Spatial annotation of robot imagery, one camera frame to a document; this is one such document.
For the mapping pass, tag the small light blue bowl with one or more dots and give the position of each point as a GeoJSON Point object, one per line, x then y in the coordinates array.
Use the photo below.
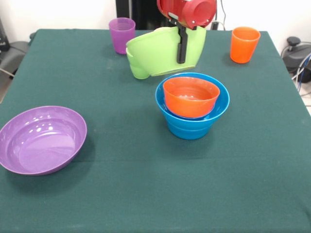
{"type": "Point", "coordinates": [188, 133]}

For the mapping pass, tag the large light blue bowl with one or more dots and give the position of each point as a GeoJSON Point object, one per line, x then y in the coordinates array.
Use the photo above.
{"type": "Point", "coordinates": [223, 97]}

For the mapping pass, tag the dark blue ribbed bowl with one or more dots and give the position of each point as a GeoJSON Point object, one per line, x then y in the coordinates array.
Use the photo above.
{"type": "Point", "coordinates": [187, 117]}

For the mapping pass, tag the dark green tablecloth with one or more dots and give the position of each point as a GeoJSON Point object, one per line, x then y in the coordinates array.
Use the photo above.
{"type": "Point", "coordinates": [155, 170]}

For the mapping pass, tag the black floor stand base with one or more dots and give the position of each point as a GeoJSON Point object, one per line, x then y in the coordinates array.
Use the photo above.
{"type": "Point", "coordinates": [295, 52]}
{"type": "Point", "coordinates": [17, 52]}

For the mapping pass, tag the large purple bowl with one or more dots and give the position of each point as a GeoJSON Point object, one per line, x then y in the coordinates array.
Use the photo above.
{"type": "Point", "coordinates": [43, 145]}

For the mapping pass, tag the purple cup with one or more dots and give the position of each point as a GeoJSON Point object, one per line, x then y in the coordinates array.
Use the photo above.
{"type": "Point", "coordinates": [121, 36]}

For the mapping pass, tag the orange bowl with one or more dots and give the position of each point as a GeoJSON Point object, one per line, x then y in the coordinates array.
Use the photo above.
{"type": "Point", "coordinates": [192, 104]}

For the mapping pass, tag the orange cup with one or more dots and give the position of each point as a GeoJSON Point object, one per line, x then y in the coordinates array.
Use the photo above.
{"type": "Point", "coordinates": [244, 48]}

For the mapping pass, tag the green cup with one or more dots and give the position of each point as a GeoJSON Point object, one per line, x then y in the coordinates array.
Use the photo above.
{"type": "Point", "coordinates": [140, 74]}

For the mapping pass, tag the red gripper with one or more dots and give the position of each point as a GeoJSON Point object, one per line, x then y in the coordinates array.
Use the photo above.
{"type": "Point", "coordinates": [189, 12]}

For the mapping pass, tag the large green bowl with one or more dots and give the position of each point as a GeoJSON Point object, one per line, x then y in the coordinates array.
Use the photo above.
{"type": "Point", "coordinates": [158, 53]}

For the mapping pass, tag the black pedestal column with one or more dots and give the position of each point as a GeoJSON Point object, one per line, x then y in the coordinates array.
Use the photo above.
{"type": "Point", "coordinates": [141, 12]}

